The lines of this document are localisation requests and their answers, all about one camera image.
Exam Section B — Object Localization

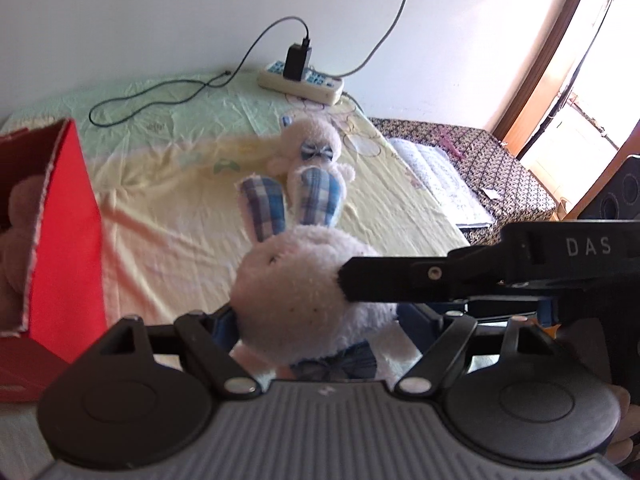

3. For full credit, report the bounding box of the black charger plug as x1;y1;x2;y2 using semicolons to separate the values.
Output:
284;40;313;82

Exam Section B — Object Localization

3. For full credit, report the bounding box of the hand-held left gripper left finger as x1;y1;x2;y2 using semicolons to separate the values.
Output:
102;305;261;395

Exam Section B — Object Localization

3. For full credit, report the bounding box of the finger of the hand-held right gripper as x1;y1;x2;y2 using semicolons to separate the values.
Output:
338;245;506;303
435;296;556;322

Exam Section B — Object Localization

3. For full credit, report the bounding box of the black box with round holes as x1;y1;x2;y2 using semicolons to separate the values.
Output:
575;154;640;222

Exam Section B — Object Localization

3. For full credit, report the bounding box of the red cardboard box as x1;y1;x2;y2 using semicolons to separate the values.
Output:
0;117;108;403

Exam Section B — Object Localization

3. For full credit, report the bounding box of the pale yellow-green printed sheet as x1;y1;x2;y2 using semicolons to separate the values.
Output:
0;71;471;461

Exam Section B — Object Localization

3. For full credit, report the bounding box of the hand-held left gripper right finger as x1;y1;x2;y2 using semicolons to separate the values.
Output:
395;305;543;395

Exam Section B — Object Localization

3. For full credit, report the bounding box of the large white plush rabbit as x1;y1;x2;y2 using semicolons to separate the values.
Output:
231;164;423;381

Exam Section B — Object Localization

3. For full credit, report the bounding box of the person's right hand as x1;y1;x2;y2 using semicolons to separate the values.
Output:
606;385;635;467

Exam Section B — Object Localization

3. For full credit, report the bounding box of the small white plush rabbit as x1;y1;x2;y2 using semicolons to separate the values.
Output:
265;114;357;186

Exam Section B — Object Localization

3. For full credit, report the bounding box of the black charger cable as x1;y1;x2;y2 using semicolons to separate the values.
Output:
89;16;312;128

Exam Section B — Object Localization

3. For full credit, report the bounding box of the white power strip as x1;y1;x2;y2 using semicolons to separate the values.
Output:
257;60;346;106

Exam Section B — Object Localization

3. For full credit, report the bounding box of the wooden door frame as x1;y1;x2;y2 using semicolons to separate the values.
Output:
492;0;640;221

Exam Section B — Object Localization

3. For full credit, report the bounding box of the white folded cloth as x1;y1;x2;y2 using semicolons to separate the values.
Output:
389;137;496;228

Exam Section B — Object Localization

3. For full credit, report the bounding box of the dark patterned cloth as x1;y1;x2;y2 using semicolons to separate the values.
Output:
367;117;558;246

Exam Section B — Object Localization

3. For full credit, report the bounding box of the small pink item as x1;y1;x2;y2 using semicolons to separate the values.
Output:
434;129;465;161

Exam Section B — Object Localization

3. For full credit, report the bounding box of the white power cable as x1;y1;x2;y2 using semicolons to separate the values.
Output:
330;0;418;78

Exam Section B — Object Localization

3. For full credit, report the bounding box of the beige plush toy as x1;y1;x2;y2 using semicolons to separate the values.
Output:
0;175;43;333

